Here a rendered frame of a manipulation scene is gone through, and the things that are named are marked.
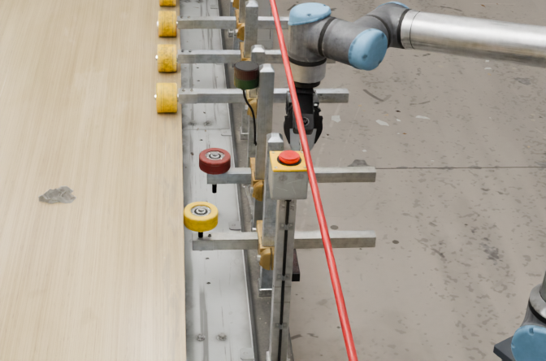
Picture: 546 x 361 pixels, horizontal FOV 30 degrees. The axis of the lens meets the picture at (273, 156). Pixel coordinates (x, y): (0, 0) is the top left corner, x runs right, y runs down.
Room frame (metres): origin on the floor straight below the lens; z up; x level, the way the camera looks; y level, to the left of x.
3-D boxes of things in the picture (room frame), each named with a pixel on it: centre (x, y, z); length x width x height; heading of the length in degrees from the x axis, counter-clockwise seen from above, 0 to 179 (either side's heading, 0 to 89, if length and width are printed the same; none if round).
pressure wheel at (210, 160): (2.21, 0.15, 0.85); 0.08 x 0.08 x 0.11
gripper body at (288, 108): (2.10, -0.06, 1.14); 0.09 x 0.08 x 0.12; 6
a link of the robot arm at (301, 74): (2.09, -0.06, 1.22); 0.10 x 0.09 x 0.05; 96
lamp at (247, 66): (2.18, 0.07, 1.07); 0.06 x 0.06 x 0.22; 6
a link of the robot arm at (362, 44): (2.04, -0.17, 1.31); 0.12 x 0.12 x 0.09; 57
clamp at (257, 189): (2.21, 0.03, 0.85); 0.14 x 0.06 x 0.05; 6
